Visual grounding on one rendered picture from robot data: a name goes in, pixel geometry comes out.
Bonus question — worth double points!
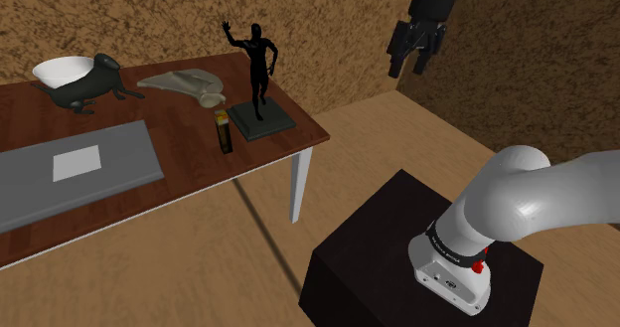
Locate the black robot stand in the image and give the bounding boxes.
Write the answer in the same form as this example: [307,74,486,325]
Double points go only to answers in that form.
[298,168,545,327]

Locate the beige bone-shaped object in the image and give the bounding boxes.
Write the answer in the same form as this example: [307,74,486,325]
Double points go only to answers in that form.
[136,68,228,109]

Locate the black human statue on base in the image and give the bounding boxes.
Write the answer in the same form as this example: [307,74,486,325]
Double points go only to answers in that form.
[221,21,298,143]

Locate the black animal figure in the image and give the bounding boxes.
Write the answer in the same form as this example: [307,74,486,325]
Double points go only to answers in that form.
[30,53,146,116]

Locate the brown wooden table white legs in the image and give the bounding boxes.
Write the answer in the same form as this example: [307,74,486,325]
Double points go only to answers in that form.
[0,51,332,272]

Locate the grey closed laptop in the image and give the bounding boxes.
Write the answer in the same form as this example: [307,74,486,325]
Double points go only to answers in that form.
[0,119,165,236]

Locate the white bowl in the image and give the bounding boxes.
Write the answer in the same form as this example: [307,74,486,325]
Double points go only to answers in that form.
[31,56,95,89]

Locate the brown and yellow small box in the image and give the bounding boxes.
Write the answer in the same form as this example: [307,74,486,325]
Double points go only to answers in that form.
[214,109,234,156]

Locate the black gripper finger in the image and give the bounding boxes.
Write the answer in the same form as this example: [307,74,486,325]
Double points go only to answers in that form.
[411,23,449,77]
[386,20,423,81]

